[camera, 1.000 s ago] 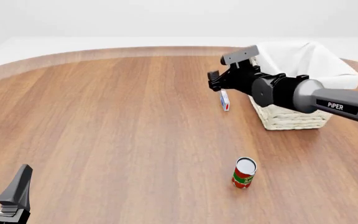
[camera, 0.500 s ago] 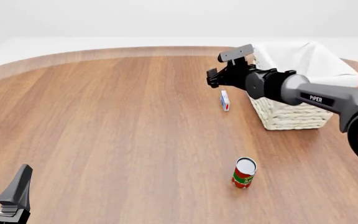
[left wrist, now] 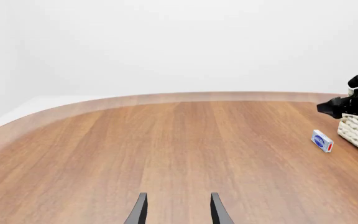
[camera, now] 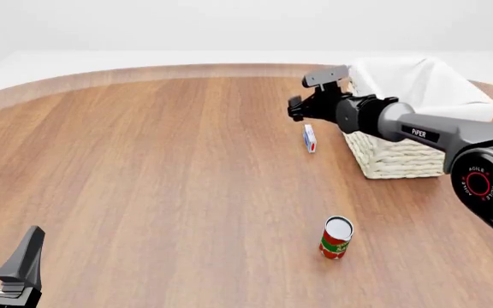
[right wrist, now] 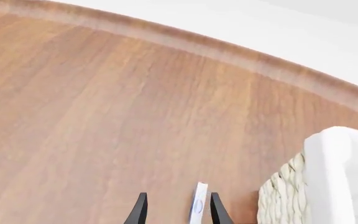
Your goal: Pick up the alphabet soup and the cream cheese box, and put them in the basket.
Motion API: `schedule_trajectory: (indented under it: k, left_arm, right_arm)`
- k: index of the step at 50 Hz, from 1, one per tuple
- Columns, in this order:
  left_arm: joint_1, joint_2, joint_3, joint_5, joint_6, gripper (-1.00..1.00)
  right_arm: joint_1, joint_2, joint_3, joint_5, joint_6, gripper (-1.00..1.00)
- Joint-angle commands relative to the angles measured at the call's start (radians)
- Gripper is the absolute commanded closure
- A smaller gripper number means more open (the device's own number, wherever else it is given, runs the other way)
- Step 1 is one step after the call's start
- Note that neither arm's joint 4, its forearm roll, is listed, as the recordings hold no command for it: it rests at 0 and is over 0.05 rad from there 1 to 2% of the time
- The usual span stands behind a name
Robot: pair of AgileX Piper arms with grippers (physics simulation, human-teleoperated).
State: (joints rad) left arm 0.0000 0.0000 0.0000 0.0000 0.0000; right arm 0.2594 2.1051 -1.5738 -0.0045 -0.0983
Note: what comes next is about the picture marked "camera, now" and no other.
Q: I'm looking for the red and green soup can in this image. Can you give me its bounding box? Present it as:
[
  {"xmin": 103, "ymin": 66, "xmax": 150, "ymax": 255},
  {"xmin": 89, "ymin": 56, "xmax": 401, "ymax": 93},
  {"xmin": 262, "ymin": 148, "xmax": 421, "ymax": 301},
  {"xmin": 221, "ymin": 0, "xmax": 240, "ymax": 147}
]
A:
[{"xmin": 318, "ymin": 215, "xmax": 355, "ymax": 261}]

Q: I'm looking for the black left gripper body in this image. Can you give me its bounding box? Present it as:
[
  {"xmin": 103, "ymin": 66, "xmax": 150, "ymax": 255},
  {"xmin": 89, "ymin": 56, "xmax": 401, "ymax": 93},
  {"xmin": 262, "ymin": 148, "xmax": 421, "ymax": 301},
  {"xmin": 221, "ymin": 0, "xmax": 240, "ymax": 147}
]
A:
[{"xmin": 0, "ymin": 282, "xmax": 43, "ymax": 308}]

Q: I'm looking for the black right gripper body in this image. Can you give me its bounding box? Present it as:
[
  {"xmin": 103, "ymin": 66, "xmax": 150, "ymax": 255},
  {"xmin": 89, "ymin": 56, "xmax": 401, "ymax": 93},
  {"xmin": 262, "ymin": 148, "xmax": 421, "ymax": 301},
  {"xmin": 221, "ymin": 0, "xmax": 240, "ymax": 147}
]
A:
[{"xmin": 300, "ymin": 89, "xmax": 342, "ymax": 122}]

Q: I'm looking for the white and blue cream cheese box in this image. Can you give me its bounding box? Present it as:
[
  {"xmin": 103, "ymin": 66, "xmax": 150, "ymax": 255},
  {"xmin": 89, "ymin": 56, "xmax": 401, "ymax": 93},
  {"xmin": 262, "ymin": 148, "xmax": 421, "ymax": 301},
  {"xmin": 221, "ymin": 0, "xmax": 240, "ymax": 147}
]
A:
[{"xmin": 302, "ymin": 123, "xmax": 318, "ymax": 155}]

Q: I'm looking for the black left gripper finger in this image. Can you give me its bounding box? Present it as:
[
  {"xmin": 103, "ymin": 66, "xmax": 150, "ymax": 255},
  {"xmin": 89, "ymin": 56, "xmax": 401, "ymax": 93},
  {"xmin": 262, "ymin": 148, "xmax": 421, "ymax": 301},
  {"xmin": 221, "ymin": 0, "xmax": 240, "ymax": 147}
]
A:
[{"xmin": 0, "ymin": 225, "xmax": 46, "ymax": 290}]

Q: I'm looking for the white cloth basket liner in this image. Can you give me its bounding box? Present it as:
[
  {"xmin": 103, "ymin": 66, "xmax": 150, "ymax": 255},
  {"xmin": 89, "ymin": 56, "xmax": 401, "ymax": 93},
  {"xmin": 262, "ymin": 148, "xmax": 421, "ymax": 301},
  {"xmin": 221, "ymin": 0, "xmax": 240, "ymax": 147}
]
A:
[{"xmin": 347, "ymin": 56, "xmax": 493, "ymax": 123}]

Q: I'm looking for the white wicker basket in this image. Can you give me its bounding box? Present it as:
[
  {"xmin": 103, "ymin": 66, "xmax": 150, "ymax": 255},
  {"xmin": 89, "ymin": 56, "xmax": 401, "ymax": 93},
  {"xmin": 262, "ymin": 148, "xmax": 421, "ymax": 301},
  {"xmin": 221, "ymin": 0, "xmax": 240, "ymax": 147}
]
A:
[{"xmin": 342, "ymin": 76, "xmax": 493, "ymax": 181}]

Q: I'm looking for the small grey plate on stalk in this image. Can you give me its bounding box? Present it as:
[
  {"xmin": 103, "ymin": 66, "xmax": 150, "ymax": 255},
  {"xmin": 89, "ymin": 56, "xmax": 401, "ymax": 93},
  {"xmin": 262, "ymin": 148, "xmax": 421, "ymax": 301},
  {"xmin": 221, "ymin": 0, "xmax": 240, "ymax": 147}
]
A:
[{"xmin": 302, "ymin": 64, "xmax": 351, "ymax": 93}]

